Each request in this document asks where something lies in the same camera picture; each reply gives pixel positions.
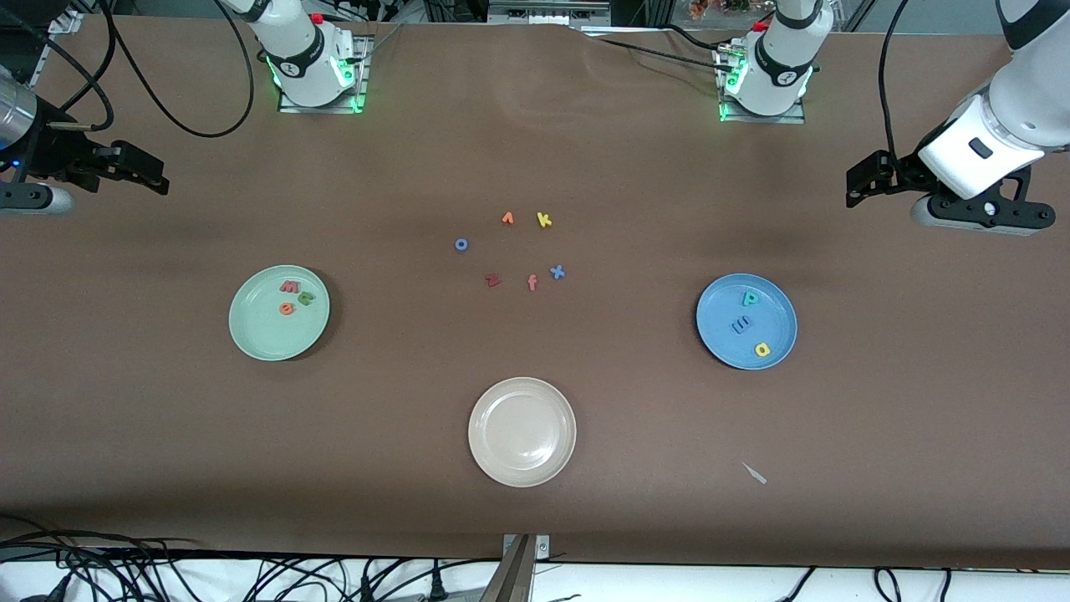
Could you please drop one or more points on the brown table cover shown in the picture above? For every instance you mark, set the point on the brown table cover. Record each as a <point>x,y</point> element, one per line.
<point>535,150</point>

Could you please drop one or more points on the aluminium table frame rail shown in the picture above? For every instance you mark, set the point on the aluminium table frame rail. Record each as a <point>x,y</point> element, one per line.
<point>63,23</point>

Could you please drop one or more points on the green letter n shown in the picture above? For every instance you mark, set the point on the green letter n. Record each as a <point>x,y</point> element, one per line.
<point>307,298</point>

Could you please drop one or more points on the grey metal bracket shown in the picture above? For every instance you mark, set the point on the grey metal bracket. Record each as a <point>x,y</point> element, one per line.
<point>518,568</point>

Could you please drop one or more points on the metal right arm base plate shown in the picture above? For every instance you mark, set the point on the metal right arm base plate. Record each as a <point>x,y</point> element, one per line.
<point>362,88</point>

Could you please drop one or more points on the green plate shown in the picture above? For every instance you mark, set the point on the green plate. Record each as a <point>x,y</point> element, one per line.
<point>267,334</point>

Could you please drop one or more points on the black power plug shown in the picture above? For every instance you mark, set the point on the black power plug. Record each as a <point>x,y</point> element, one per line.
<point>435,585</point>

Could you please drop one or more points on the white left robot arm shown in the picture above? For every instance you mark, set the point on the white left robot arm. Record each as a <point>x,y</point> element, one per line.
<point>782,58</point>

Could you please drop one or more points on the white paper scrap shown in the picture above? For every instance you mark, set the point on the white paper scrap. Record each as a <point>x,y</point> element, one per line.
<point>755,473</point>

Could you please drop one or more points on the colourful background items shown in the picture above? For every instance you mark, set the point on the colourful background items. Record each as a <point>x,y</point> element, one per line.
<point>719,8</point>

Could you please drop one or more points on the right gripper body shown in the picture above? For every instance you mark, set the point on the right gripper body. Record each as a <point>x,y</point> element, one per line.
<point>57,155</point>

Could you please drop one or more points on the teal letter p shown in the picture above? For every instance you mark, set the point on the teal letter p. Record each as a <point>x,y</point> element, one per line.
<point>749,297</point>

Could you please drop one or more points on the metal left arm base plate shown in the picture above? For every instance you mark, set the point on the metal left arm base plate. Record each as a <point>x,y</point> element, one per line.
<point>794,119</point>

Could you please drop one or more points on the beige plate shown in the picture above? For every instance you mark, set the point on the beige plate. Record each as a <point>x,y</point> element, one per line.
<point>522,432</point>

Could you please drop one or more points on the blue plate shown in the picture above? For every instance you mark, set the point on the blue plate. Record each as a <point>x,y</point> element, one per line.
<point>769,313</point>

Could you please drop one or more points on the grey metal box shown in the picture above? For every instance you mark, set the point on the grey metal box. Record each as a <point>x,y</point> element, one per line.
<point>547,12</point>

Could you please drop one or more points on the blue letter m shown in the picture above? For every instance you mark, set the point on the blue letter m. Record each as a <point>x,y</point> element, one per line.
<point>742,324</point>

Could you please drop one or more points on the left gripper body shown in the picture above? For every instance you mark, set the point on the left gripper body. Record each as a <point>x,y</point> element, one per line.
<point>904,173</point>

